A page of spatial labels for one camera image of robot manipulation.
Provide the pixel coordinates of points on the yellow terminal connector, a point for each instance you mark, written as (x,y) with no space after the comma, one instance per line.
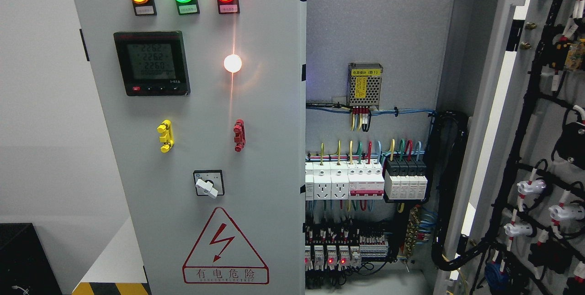
(166,135)

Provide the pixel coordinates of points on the red terminal connector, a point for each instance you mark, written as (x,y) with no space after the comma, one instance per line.
(239,135)

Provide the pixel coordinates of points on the white socket breaker row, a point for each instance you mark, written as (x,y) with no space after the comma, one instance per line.
(344,181)

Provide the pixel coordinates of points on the black white surge protector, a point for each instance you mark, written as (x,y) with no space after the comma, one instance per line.
(405,181)

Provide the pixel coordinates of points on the grey cabinet door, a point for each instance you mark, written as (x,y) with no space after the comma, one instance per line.
(511,206)
(262,182)

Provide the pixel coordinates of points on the black digital power meter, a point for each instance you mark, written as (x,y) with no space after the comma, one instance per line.
(153,63)

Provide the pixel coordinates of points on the black relay terminal row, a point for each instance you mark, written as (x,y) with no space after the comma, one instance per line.
(338,246)

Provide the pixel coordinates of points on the white glowing indicator lamp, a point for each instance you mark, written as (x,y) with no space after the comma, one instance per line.
(233,63)

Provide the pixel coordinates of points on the brass ground terminal bar right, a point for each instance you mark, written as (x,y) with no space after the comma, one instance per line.
(412,231)

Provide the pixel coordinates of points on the red triangle warning sticker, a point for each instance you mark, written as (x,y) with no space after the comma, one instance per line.
(223,254)

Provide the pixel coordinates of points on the white rotary selector switch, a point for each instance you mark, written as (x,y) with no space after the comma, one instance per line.
(209,183)

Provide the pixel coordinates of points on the metal mesh power supply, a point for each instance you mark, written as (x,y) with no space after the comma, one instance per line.
(364,84)

